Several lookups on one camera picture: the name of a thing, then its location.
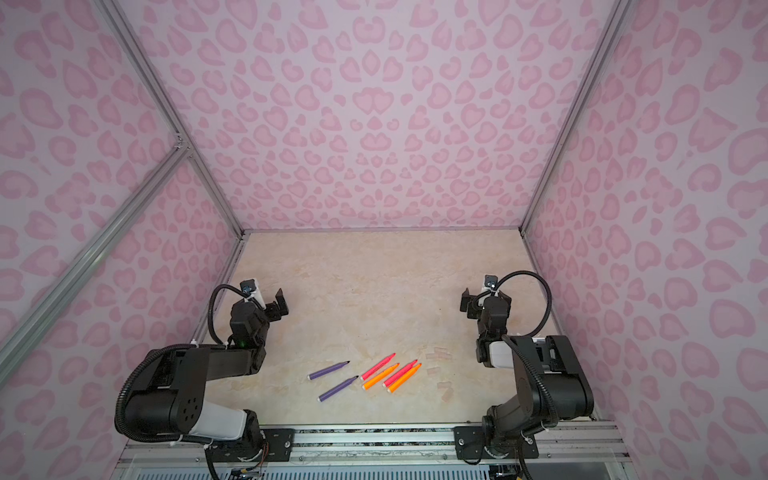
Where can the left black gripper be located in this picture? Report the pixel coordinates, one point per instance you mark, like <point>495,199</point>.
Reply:
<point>271,307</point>

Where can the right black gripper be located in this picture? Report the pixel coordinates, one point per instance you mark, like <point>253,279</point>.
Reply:
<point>480,302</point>

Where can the purple marker pen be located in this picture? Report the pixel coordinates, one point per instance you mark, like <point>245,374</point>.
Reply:
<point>337,389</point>
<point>327,370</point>

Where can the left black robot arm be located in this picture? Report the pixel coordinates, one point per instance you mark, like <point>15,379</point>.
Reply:
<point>163,398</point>

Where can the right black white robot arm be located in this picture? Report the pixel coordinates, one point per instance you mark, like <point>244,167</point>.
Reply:
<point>550,385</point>

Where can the pink marker pen lower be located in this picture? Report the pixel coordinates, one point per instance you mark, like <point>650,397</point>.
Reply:
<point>399,373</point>

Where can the pink marker pen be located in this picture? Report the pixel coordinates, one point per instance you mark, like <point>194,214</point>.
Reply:
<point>377,367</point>
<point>399,373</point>

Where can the orange marker pen right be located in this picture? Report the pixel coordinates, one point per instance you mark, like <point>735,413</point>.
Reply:
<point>404,378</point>

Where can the orange marker pen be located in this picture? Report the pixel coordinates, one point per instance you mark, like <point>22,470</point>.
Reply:
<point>404,378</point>
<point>380,376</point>

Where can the pink marker pen upper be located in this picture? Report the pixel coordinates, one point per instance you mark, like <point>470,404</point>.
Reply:
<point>377,367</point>

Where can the orange marker pen left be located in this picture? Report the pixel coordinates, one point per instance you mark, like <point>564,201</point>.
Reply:
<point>380,376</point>

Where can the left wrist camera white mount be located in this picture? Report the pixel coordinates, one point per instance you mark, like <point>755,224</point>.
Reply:
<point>250,289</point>

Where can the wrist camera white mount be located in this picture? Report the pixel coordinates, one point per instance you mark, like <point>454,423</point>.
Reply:
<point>490,284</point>
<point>250,289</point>

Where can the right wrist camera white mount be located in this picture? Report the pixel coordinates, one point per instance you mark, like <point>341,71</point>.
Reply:
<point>490,284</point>

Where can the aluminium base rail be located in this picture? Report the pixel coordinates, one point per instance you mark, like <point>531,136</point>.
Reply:
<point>582,449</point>

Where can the aluminium frame strut left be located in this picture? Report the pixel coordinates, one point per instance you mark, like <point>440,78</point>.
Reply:
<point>39,320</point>

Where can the aluminium frame corner post left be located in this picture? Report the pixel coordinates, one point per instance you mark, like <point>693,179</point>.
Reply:
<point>129,42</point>

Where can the aluminium frame corner post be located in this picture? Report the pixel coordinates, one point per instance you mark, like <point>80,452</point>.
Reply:
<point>129,42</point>
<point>607,42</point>

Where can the aluminium frame corner post right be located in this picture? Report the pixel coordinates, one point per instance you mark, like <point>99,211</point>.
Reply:
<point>607,42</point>

